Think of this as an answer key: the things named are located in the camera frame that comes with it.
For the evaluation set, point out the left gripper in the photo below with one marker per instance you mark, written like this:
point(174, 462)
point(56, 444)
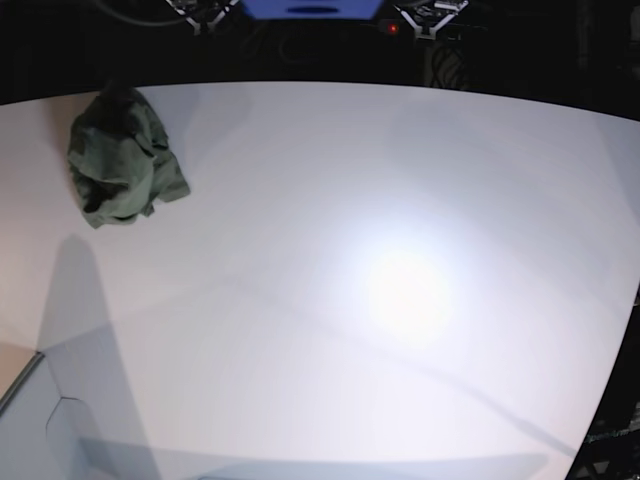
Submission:
point(427, 11)

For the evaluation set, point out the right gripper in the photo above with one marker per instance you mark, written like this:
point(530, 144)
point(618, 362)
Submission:
point(204, 15)

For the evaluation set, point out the green t-shirt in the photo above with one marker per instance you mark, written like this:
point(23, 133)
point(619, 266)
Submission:
point(120, 159)

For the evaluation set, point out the black power strip red light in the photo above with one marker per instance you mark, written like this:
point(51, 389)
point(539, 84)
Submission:
point(429, 31)

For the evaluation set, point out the blue box at top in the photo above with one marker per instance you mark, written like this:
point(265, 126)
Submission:
point(312, 9)

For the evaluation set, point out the white side panel board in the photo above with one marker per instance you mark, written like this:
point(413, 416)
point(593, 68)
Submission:
point(42, 431)

